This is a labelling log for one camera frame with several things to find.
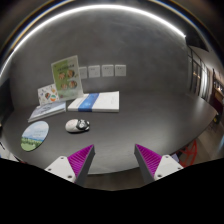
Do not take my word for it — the small white sticker card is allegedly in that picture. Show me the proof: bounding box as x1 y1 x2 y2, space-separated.
38 84 59 105

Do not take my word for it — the grey blue booklet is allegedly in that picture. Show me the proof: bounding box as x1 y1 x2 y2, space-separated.
28 102 66 122

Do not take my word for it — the white and blue book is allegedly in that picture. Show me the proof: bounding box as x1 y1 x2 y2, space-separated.
68 91 119 112

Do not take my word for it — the curved ceiling light strip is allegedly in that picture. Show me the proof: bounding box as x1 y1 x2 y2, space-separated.
0 4 186 78

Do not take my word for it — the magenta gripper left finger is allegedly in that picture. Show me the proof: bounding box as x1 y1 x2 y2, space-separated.
46 145 95 186

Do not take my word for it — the green food menu stand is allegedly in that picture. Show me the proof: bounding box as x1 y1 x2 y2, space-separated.
51 56 83 101

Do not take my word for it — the round landscape mouse pad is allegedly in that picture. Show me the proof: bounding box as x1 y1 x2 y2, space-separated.
21 121 49 152

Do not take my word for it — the white panda computer mouse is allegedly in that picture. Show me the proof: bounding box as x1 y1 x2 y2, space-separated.
65 119 90 133

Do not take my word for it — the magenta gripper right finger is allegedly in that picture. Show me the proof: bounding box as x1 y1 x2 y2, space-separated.
134 144 183 184

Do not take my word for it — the red chair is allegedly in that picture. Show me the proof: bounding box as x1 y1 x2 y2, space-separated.
177 141 197 167

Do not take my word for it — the white wall socket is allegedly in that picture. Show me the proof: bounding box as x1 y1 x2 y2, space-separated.
115 65 126 77
88 65 100 78
101 65 114 77
79 67 87 79

